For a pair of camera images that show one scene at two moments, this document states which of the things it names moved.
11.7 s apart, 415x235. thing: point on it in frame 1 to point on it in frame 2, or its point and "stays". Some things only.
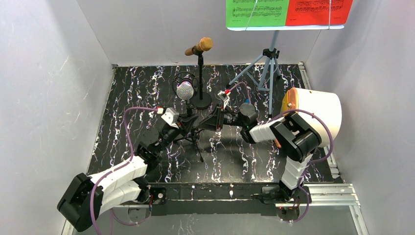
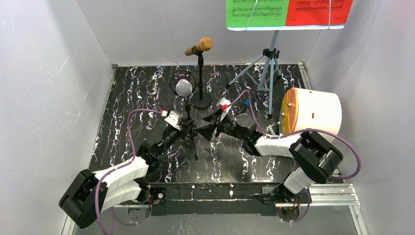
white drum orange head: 322,112 stays
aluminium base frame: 336,196 stays
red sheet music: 318,12 stays
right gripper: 219,117 to 218,129
